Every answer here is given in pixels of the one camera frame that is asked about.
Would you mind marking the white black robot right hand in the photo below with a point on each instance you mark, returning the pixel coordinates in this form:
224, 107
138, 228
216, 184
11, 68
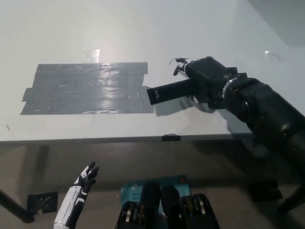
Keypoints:
209, 76

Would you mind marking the clear tape piece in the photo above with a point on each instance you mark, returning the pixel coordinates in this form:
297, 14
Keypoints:
91, 55

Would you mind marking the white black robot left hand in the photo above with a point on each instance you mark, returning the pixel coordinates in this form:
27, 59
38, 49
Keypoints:
71, 202

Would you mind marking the black floor tape piece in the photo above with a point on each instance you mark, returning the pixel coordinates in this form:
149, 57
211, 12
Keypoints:
43, 201
265, 190

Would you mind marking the teal printed box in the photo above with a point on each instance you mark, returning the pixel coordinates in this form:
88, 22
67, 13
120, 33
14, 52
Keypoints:
132, 190

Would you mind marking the black table leg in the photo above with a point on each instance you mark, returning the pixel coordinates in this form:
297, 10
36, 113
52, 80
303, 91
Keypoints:
293, 199
15, 210

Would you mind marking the black stapler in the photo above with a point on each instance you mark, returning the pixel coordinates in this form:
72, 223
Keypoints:
171, 91

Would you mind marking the grey duct tape patch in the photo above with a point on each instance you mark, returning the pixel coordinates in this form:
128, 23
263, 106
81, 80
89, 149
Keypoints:
88, 88

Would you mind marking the black ribbed robot torso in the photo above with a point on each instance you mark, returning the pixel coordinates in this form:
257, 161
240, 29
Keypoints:
169, 207

